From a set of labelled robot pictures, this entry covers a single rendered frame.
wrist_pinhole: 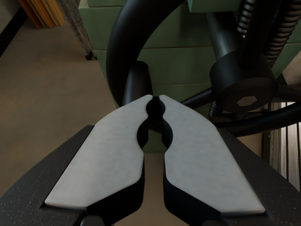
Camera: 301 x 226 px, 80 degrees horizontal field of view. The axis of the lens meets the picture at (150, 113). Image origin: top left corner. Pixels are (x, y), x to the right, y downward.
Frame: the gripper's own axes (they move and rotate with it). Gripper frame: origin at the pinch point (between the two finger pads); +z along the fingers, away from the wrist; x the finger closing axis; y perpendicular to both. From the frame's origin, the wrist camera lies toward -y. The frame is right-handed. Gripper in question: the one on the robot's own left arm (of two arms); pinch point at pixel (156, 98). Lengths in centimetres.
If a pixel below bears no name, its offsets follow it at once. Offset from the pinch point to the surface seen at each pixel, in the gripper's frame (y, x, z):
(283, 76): 10.1, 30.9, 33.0
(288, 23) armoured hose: -3.3, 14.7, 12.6
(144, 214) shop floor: 79, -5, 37
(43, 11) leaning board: 2, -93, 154
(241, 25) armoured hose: -3.0, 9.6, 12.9
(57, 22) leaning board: 10, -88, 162
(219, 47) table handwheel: -0.7, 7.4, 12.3
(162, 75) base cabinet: 10.1, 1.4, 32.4
